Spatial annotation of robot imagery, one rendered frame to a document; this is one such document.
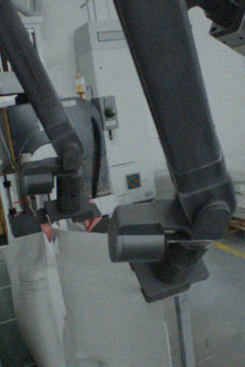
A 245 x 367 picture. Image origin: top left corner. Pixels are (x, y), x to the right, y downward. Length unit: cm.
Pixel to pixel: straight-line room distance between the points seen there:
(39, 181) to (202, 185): 51
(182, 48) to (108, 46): 456
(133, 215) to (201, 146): 12
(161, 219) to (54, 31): 391
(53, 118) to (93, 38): 405
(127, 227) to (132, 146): 450
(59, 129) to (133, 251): 42
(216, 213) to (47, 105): 49
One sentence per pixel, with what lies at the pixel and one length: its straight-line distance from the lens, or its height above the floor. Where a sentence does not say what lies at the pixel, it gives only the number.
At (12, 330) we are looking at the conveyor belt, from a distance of 207.
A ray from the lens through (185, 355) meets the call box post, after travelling 133.
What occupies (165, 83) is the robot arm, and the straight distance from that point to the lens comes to 39.
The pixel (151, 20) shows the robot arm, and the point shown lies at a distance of 37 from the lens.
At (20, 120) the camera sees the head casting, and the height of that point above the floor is 130.
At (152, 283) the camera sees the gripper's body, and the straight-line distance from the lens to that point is 60.
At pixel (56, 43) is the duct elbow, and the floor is 191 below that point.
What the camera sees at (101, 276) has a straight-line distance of 78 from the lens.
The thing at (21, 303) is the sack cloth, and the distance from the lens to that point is 154.
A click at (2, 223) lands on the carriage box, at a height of 106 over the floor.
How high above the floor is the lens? 132
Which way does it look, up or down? 12 degrees down
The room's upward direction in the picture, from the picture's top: 8 degrees counter-clockwise
